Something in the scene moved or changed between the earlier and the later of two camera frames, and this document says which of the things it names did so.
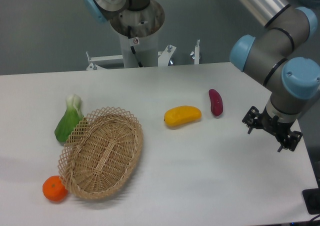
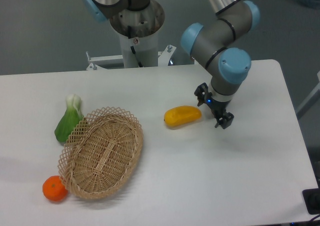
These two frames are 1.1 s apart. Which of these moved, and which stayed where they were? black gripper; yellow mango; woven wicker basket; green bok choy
Moved: black gripper
Stayed: woven wicker basket; yellow mango; green bok choy
